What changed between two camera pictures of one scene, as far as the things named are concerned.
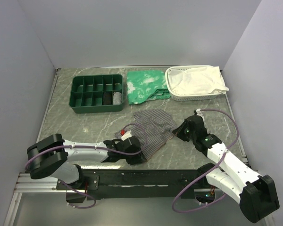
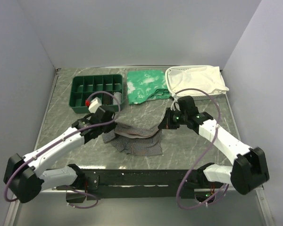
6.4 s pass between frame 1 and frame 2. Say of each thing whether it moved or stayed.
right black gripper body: moved
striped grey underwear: moved
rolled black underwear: stayed
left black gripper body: moved
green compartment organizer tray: stayed
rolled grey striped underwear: stayed
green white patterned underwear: stayed
